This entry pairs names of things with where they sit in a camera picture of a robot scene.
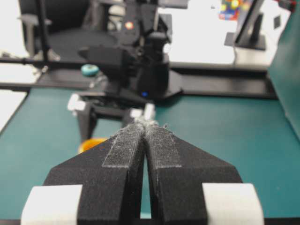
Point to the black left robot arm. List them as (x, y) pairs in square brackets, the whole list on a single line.
[(130, 76)]

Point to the black office chair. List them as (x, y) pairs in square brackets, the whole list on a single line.
[(55, 30)]

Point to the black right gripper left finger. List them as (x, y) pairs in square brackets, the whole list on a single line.
[(98, 187)]

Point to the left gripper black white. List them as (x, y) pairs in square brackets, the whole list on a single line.
[(88, 113)]

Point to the yellow orange plastic cup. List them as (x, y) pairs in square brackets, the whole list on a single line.
[(90, 143)]

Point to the teal tape roll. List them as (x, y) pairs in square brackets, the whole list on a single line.
[(89, 70)]

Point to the black monitor stand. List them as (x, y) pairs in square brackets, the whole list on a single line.
[(247, 34)]

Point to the colourful box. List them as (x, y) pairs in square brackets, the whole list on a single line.
[(230, 9)]

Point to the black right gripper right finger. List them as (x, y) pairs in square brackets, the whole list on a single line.
[(189, 186)]

